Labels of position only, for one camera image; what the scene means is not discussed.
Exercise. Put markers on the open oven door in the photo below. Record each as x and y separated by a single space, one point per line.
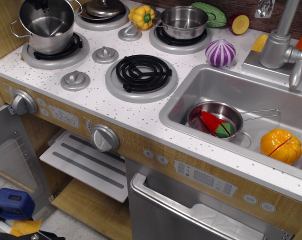
19 165

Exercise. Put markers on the orange toy pumpkin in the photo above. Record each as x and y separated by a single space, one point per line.
281 145

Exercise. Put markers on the green toy cucumber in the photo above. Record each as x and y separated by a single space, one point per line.
217 18

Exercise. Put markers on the oven clock display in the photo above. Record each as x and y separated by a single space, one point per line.
64 116

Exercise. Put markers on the back left stove burner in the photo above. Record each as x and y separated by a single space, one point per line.
102 25

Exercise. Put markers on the white oven rack shelf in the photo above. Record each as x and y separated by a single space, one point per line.
103 171

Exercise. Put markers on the silver dishwasher door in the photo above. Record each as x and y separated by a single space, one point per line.
162 208

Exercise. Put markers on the yellow toy corn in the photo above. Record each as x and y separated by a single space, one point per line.
259 43

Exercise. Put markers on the stovetop silver knob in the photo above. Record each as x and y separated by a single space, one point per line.
130 33
75 81
105 55

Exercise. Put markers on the steel pot lid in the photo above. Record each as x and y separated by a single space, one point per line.
104 8

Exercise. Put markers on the front stovetop silver knob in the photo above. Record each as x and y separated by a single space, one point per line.
75 81

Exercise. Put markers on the yellow cloth scrap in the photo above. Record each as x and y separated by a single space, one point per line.
25 227

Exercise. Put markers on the yellow toy bell pepper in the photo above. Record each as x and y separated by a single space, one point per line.
142 17

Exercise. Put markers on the silver sink basin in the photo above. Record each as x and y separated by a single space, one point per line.
264 106

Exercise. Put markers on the right oven dial knob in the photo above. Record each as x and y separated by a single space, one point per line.
104 138

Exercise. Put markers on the small steel pot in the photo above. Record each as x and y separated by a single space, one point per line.
183 22

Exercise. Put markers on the left oven dial knob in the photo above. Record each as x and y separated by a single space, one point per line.
23 103

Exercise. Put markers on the steel saucepan with handle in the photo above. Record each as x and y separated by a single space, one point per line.
228 113

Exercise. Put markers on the stove burner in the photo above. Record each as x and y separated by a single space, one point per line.
141 79
75 53
102 25
161 41

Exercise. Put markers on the middle stovetop silver knob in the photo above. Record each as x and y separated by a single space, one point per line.
105 55

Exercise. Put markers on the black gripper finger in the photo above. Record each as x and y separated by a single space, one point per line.
40 4

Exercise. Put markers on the red toy chili pepper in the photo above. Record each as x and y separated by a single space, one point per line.
218 127

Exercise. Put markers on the tall steel stock pot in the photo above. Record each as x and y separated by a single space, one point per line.
47 32

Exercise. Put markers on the purple toy onion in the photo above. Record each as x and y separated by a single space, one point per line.
220 53

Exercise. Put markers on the back right stove burner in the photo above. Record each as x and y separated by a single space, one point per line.
161 41

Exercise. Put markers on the blue clamp tool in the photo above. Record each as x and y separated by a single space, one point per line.
15 204

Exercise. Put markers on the oven dial knob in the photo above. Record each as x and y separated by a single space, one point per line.
104 138
23 103

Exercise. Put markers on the silver toy faucet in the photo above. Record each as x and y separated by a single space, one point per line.
278 60

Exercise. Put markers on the front right stove burner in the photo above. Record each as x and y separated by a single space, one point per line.
141 79

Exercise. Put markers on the front left stove burner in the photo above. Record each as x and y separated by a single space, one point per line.
75 53

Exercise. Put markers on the back stovetop silver knob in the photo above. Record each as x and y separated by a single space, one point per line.
130 33

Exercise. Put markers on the red toy fruit half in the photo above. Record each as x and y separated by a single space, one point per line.
238 23

